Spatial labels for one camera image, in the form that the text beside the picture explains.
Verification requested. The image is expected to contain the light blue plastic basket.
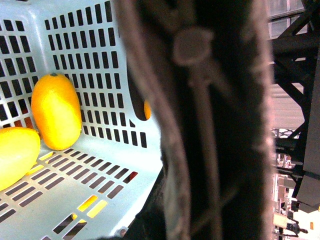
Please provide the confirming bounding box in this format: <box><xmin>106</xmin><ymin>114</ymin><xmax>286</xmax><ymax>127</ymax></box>
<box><xmin>0</xmin><ymin>0</ymin><xmax>162</xmax><ymax>240</ymax></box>

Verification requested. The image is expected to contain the yellow mango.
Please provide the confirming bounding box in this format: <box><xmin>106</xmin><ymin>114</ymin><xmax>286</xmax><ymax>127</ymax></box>
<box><xmin>143</xmin><ymin>100</ymin><xmax>152</xmax><ymax>120</ymax></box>
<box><xmin>31</xmin><ymin>73</ymin><xmax>82</xmax><ymax>151</ymax></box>

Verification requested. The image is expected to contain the brown basket handle strap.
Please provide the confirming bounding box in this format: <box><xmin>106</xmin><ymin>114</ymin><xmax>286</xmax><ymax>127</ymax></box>
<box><xmin>113</xmin><ymin>0</ymin><xmax>277</xmax><ymax>240</ymax></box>

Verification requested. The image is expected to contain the yellow mango behind basket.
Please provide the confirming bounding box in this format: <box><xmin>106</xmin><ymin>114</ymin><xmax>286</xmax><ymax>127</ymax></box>
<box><xmin>143</xmin><ymin>100</ymin><xmax>152</xmax><ymax>120</ymax></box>

